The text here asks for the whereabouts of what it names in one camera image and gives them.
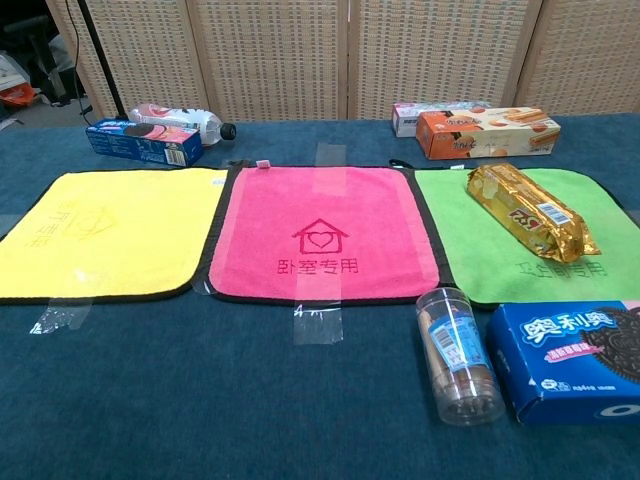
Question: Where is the gold biscuit packet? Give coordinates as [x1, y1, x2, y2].
[466, 162, 601, 265]

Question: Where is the pink cloth with house print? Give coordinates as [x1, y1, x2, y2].
[202, 160, 454, 307]

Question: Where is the clear tape strip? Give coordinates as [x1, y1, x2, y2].
[292, 272, 345, 346]
[312, 143, 349, 201]
[28, 297, 94, 336]

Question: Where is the green cloth with house print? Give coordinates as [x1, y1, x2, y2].
[412, 167, 640, 311]

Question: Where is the white and pink box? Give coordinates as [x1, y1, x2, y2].
[391, 101, 494, 139]

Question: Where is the clear cup of wafer sticks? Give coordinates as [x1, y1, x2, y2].
[415, 287, 506, 427]

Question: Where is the clear bottle with pink label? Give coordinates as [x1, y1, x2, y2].
[128, 103, 238, 147]

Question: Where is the orange egg roll box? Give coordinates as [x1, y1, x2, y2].
[415, 107, 562, 161]

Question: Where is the wicker folding screen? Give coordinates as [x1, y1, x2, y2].
[44, 0, 640, 121]

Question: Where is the slim blue Oreo box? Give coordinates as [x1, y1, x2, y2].
[84, 118, 205, 167]

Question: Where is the yellow cloth with black trim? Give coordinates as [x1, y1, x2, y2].
[0, 167, 229, 306]

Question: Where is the wide blue Oreo box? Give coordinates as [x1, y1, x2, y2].
[485, 299, 640, 426]

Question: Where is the black tripod stand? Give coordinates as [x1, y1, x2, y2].
[74, 0, 129, 120]

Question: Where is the orange plastic bag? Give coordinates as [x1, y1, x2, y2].
[0, 83, 40, 107]

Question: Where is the black office chair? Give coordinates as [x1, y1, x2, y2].
[0, 13, 69, 104]

